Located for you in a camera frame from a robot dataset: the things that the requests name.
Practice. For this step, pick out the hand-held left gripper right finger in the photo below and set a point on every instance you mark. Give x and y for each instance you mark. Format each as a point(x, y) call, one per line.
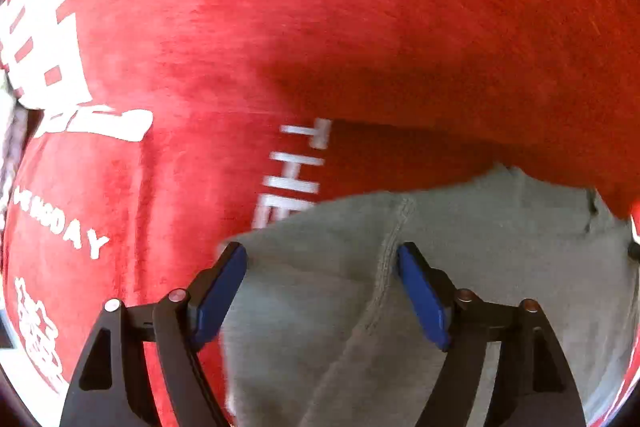
point(424, 302)

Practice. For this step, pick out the grey sweater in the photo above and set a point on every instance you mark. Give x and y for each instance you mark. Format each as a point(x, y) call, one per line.
point(325, 307)

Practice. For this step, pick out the red printed blanket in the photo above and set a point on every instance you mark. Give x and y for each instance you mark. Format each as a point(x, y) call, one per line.
point(350, 32)

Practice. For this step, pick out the grey fuzzy cloth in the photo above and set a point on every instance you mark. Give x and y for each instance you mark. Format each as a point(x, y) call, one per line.
point(12, 132)

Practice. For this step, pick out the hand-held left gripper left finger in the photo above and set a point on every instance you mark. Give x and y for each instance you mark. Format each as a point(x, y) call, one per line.
point(220, 302)

